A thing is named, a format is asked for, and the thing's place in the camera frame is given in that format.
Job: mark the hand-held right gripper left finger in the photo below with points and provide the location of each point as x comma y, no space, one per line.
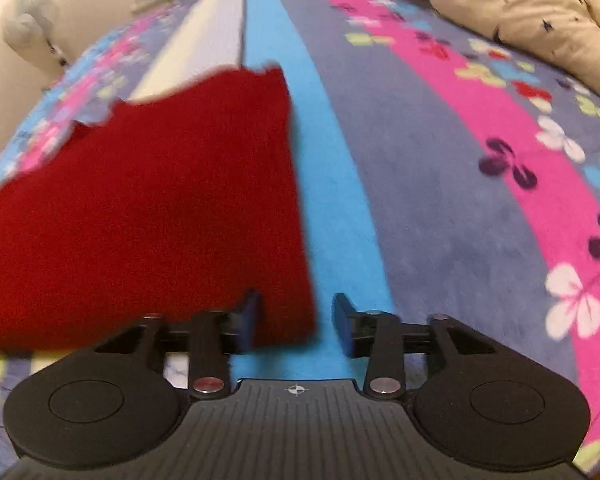
250,312

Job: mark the red knit sweater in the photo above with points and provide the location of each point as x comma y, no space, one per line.
155,210

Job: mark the striped floral blanket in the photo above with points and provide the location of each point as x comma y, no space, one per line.
430,185

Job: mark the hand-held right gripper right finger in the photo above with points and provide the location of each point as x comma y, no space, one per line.
342,322

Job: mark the white standing fan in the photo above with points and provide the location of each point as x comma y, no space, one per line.
27,22

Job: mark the cream star print duvet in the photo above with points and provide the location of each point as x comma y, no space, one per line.
520,10

